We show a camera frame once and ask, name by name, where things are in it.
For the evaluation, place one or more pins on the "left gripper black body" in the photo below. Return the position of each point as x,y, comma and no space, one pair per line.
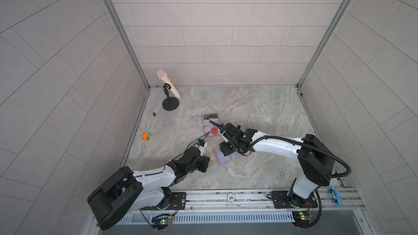
198,165

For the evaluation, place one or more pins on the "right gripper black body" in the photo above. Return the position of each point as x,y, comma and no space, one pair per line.
228,146

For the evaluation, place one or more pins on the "pink leather card wallet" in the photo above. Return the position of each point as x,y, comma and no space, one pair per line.
221,159

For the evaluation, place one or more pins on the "clear acrylic card holder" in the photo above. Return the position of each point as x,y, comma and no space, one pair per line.
210,115

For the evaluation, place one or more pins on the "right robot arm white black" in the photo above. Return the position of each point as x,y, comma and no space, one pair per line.
312,156

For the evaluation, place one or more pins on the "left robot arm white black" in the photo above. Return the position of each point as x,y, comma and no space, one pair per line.
127,190

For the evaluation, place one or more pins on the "white card red circle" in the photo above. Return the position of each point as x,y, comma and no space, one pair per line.
211,131

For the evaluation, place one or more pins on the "pink floral VIP card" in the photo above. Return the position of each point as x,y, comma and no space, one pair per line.
208,121

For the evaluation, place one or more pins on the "orange green toy car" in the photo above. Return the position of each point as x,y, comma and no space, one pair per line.
146,136

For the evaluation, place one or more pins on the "black microphone stand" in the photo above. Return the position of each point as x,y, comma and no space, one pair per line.
170,103

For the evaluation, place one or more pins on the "left circuit board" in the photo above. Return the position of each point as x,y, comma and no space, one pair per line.
163,219

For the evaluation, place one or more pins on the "circuit board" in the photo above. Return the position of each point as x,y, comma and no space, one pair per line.
163,219
301,218

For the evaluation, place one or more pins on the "white ventilation grille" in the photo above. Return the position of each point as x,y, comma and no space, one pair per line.
232,217

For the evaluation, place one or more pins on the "beige microphone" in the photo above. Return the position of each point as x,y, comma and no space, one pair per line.
165,79

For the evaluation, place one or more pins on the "right circuit board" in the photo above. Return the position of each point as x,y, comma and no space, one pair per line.
301,218

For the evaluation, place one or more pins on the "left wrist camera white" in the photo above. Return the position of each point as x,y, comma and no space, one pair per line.
201,145

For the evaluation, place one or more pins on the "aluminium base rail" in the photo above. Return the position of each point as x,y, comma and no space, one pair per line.
252,200

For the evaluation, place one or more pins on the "blue clip on rail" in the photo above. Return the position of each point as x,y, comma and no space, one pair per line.
336,196

